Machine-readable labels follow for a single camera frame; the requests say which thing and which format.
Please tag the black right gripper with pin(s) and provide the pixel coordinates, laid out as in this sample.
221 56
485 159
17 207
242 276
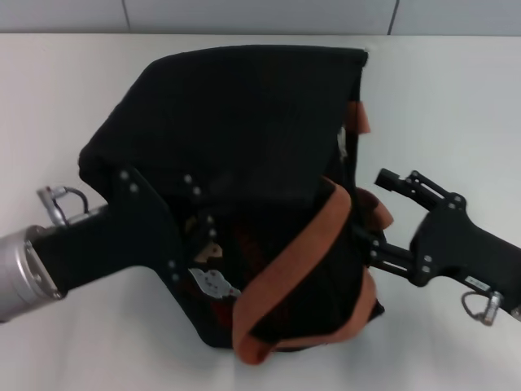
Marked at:
460 244

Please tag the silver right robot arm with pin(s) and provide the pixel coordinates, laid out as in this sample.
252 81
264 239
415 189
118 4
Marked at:
517 314

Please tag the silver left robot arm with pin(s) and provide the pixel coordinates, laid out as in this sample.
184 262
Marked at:
22 273

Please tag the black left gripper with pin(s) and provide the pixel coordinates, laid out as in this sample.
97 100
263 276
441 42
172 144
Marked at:
122 236

